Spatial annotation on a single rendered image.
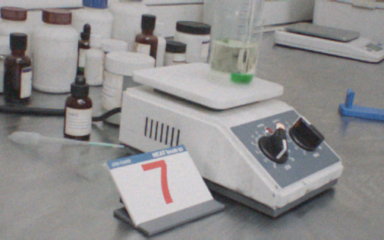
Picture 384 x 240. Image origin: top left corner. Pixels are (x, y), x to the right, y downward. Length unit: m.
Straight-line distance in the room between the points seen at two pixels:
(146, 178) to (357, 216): 0.20
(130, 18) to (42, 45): 0.24
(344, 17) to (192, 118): 1.19
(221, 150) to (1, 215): 0.19
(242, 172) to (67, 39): 0.37
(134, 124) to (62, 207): 0.14
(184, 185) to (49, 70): 0.35
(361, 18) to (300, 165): 1.16
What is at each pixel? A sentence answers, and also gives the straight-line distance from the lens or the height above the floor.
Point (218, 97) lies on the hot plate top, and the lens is 0.54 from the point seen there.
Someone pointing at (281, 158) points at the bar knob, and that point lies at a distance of 0.53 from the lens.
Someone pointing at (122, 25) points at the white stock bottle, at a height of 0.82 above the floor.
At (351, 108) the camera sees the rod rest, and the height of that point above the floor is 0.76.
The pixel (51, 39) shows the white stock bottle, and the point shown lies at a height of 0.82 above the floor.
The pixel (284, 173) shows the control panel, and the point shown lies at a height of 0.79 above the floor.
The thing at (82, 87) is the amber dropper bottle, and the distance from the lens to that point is 0.63.
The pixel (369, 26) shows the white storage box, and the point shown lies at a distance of 1.68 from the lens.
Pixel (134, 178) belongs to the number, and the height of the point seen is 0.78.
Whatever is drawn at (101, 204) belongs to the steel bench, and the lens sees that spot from 0.51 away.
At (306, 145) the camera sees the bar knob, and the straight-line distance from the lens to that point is 0.58.
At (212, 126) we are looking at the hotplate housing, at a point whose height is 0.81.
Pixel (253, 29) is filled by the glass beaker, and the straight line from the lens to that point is 0.57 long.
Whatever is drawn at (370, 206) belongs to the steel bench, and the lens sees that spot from 0.60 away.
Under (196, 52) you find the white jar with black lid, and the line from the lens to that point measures 1.09.
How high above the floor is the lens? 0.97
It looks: 17 degrees down
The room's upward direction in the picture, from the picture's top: 7 degrees clockwise
